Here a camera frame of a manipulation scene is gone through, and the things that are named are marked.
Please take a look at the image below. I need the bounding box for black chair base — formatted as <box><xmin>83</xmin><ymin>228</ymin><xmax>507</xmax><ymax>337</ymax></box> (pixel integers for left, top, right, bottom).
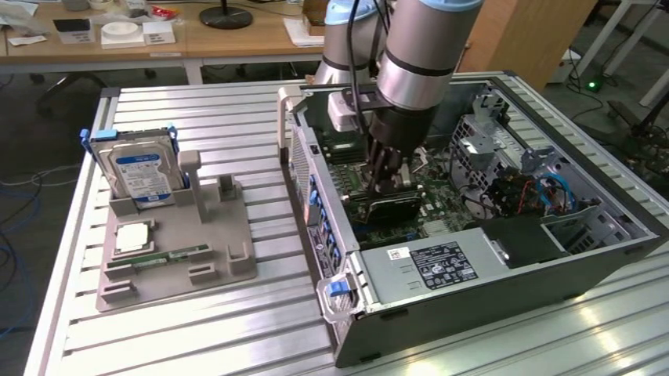
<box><xmin>31</xmin><ymin>70</ymin><xmax>113</xmax><ymax>117</ymax></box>

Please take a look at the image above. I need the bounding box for green motherboard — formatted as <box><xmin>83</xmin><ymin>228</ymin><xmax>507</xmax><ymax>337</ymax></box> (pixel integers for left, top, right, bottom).
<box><xmin>316</xmin><ymin>132</ymin><xmax>490</xmax><ymax>251</ymax></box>

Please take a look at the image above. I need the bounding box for loose green ram stick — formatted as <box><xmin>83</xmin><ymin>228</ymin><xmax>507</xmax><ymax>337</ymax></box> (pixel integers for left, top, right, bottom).
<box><xmin>111</xmin><ymin>244</ymin><xmax>210</xmax><ymax>268</ymax></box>

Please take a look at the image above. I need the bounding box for wooden cabinet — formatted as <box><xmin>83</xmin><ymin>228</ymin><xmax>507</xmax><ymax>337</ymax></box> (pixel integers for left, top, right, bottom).
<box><xmin>458</xmin><ymin>0</ymin><xmax>601</xmax><ymax>90</ymax></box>

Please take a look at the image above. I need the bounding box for red wire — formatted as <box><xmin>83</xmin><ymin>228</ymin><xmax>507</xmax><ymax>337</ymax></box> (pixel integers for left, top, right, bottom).
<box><xmin>514</xmin><ymin>178</ymin><xmax>542</xmax><ymax>215</ymax></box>

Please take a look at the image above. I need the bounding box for white round container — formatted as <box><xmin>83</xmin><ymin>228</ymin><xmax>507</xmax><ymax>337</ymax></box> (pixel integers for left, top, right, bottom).
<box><xmin>99</xmin><ymin>21</ymin><xmax>147</xmax><ymax>51</ymax></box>

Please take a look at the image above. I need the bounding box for metal socket cover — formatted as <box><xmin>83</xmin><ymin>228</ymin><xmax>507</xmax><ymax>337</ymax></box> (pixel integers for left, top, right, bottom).
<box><xmin>404</xmin><ymin>145</ymin><xmax>435</xmax><ymax>186</ymax></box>

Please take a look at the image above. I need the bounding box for white box black top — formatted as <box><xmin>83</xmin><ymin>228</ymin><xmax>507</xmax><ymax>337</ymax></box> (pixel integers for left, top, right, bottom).
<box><xmin>51</xmin><ymin>18</ymin><xmax>97</xmax><ymax>45</ymax></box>

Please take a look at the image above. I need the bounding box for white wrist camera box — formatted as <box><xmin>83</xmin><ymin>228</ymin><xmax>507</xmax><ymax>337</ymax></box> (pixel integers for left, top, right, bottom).
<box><xmin>327</xmin><ymin>92</ymin><xmax>368</xmax><ymax>133</ymax></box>

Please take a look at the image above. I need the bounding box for grey power supply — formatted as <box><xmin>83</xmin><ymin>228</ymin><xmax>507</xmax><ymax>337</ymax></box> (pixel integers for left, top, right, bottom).
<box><xmin>359</xmin><ymin>228</ymin><xmax>513</xmax><ymax>306</ymax></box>

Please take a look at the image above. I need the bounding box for white paper slip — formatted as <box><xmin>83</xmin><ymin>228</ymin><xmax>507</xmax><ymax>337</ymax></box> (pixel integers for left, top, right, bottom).
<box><xmin>7</xmin><ymin>34</ymin><xmax>48</xmax><ymax>47</ymax></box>

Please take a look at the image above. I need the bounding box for green graphics card black fan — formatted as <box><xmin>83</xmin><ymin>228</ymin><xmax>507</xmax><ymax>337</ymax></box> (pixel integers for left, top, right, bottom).
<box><xmin>359</xmin><ymin>191</ymin><xmax>423</xmax><ymax>228</ymax></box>

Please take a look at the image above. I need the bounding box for white label box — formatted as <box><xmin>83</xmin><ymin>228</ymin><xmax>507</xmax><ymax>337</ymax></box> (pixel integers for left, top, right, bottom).
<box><xmin>141</xmin><ymin>21</ymin><xmax>176</xmax><ymax>47</ymax></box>

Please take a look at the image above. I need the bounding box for installed green ram stick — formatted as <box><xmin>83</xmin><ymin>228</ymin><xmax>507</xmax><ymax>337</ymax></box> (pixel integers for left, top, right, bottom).
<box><xmin>344</xmin><ymin>187</ymin><xmax>426</xmax><ymax>204</ymax></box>

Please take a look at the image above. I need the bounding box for paper pile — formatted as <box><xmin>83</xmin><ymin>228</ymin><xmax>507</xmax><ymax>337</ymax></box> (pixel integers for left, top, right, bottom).
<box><xmin>0</xmin><ymin>0</ymin><xmax>43</xmax><ymax>31</ymax></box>

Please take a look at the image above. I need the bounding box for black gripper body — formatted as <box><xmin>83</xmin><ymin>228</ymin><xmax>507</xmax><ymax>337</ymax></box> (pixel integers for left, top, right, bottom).
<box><xmin>364</xmin><ymin>104</ymin><xmax>441</xmax><ymax>158</ymax></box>

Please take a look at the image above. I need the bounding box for black floor equipment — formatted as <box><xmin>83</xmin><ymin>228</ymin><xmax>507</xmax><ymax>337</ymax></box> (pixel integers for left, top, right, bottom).
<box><xmin>605</xmin><ymin>99</ymin><xmax>669</xmax><ymax>177</ymax></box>

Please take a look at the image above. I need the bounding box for metal disk bay cage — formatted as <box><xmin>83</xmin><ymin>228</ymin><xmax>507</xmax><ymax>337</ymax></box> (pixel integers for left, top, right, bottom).
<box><xmin>447</xmin><ymin>92</ymin><xmax>530</xmax><ymax>197</ymax></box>

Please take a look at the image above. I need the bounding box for white paper stack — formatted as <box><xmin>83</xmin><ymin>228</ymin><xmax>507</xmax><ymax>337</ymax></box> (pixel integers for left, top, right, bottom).
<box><xmin>283</xmin><ymin>17</ymin><xmax>326</xmax><ymax>49</ymax></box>

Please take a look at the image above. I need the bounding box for wooden desk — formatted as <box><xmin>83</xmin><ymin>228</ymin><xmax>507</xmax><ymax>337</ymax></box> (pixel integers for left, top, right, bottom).
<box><xmin>0</xmin><ymin>0</ymin><xmax>471</xmax><ymax>75</ymax></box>

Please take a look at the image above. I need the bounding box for cardboard box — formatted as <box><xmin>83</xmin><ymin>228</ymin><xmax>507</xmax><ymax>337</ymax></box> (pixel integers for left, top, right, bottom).
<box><xmin>300</xmin><ymin>0</ymin><xmax>330</xmax><ymax>27</ymax></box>

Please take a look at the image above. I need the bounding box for silver cpu chip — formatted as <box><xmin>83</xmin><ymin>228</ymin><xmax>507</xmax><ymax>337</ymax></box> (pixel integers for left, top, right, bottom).
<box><xmin>113</xmin><ymin>224</ymin><xmax>152</xmax><ymax>252</ymax></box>

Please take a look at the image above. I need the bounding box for blue case latch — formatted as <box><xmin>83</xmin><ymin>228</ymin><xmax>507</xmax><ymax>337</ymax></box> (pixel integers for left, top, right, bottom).
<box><xmin>323</xmin><ymin>273</ymin><xmax>350</xmax><ymax>301</ymax></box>

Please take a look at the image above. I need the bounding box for black open pc case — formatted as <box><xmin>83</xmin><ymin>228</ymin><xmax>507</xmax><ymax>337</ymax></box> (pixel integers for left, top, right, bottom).
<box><xmin>275</xmin><ymin>76</ymin><xmax>669</xmax><ymax>369</ymax></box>

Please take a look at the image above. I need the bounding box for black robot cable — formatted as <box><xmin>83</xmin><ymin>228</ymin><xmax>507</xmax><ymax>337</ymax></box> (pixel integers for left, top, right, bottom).
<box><xmin>346</xmin><ymin>0</ymin><xmax>368</xmax><ymax>132</ymax></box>

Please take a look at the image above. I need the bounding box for blue wire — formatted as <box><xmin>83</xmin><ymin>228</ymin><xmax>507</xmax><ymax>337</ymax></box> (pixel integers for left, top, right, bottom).
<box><xmin>537</xmin><ymin>172</ymin><xmax>577</xmax><ymax>215</ymax></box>

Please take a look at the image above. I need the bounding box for hard disk blue carrier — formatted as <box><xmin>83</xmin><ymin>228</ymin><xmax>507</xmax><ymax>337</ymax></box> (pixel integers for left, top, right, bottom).
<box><xmin>77</xmin><ymin>124</ymin><xmax>183</xmax><ymax>212</ymax></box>

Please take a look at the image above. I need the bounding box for grey parts rack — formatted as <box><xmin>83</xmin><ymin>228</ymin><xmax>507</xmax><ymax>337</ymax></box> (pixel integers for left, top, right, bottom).
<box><xmin>93</xmin><ymin>150</ymin><xmax>259</xmax><ymax>313</ymax></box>

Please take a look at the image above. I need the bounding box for black lamp base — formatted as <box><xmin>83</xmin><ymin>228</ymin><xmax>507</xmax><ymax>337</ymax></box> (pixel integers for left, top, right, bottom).
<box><xmin>197</xmin><ymin>0</ymin><xmax>256</xmax><ymax>31</ymax></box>

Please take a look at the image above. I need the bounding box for white desk frame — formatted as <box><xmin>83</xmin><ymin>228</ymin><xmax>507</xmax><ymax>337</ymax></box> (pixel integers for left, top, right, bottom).
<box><xmin>571</xmin><ymin>0</ymin><xmax>669</xmax><ymax>107</ymax></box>

